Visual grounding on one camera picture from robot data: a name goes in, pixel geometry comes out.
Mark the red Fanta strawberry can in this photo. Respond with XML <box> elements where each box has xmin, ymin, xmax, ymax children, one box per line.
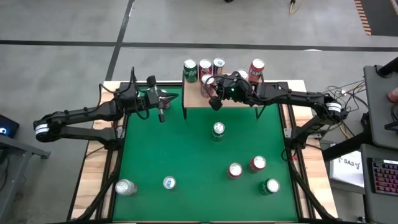
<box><xmin>226</xmin><ymin>162</ymin><xmax>243</xmax><ymax>180</ymax></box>
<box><xmin>248</xmin><ymin>58</ymin><xmax>266</xmax><ymax>84</ymax></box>
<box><xmin>248</xmin><ymin>155</ymin><xmax>267</xmax><ymax>174</ymax></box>

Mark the black stand beam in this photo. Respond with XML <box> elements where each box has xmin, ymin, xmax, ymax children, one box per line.
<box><xmin>322</xmin><ymin>130</ymin><xmax>374</xmax><ymax>162</ymax></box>

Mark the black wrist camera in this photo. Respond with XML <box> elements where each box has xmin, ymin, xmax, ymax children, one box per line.
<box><xmin>141</xmin><ymin>93</ymin><xmax>156</xmax><ymax>108</ymax></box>
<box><xmin>208</xmin><ymin>96</ymin><xmax>223</xmax><ymax>112</ymax></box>

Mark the pink round object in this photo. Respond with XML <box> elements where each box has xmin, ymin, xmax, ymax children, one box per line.
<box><xmin>387</xmin><ymin>86</ymin><xmax>398</xmax><ymax>104</ymax></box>

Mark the green Sprite can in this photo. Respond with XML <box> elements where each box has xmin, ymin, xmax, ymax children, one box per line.
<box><xmin>211</xmin><ymin>121</ymin><xmax>226</xmax><ymax>142</ymax></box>
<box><xmin>259</xmin><ymin>178</ymin><xmax>281</xmax><ymax>196</ymax></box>
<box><xmin>183</xmin><ymin>58</ymin><xmax>199</xmax><ymax>83</ymax></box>

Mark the backlit computer keyboard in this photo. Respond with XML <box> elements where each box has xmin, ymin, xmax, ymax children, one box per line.
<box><xmin>367</xmin><ymin>157</ymin><xmax>398</xmax><ymax>197</ymax></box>

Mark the grey cart top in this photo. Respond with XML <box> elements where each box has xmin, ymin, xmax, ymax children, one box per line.
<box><xmin>363</xmin><ymin>64</ymin><xmax>398</xmax><ymax>150</ymax></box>

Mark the plain silver beverage can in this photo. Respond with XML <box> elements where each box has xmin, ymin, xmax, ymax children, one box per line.
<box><xmin>114</xmin><ymin>179</ymin><xmax>138</xmax><ymax>197</ymax></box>

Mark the black aluminium table frame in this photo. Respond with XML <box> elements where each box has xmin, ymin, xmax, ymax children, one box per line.
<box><xmin>67</xmin><ymin>80</ymin><xmax>340</xmax><ymax>224</ymax></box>

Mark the green table mat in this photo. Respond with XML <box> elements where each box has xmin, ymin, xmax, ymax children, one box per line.
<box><xmin>112</xmin><ymin>86</ymin><xmax>299</xmax><ymax>222</ymax></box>

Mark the grey metal workbench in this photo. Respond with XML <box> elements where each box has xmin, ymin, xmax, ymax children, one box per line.
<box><xmin>0</xmin><ymin>133</ymin><xmax>52</xmax><ymax>218</ymax></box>

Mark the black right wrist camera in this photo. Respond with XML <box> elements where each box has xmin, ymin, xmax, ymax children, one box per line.
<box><xmin>208</xmin><ymin>96</ymin><xmax>223</xmax><ymax>112</ymax></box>

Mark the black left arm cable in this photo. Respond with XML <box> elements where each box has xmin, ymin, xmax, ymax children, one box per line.
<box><xmin>99</xmin><ymin>67</ymin><xmax>156</xmax><ymax>121</ymax></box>

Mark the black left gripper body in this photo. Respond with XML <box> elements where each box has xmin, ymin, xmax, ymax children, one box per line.
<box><xmin>136</xmin><ymin>75</ymin><xmax>165</xmax><ymax>123</ymax></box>

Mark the yellow cable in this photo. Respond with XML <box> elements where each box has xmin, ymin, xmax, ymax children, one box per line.
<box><xmin>310</xmin><ymin>80</ymin><xmax>366</xmax><ymax>139</ymax></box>
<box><xmin>289</xmin><ymin>0</ymin><xmax>305</xmax><ymax>16</ymax></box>

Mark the black pole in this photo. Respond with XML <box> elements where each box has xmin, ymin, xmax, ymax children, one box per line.
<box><xmin>376</xmin><ymin>56</ymin><xmax>398</xmax><ymax>78</ymax></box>

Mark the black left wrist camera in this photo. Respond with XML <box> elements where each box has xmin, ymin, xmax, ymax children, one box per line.
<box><xmin>141</xmin><ymin>93</ymin><xmax>156</xmax><ymax>108</ymax></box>

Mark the black computer tower blue light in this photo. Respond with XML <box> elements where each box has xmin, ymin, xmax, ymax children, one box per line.
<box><xmin>0</xmin><ymin>114</ymin><xmax>20</xmax><ymax>139</ymax></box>

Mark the wooden shelf with black legs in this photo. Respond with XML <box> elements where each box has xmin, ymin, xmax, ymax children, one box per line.
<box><xmin>182</xmin><ymin>70</ymin><xmax>269</xmax><ymax>121</ymax></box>

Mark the white paper sign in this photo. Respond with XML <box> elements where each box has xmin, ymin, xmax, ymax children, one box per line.
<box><xmin>328</xmin><ymin>151</ymin><xmax>365</xmax><ymax>189</ymax></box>

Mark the black mat orange striped edge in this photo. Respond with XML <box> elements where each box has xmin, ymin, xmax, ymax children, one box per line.
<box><xmin>354</xmin><ymin>0</ymin><xmax>398</xmax><ymax>37</ymax></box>

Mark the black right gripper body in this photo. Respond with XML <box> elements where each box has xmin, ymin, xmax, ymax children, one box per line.
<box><xmin>214</xmin><ymin>72</ymin><xmax>259</xmax><ymax>101</ymax></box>

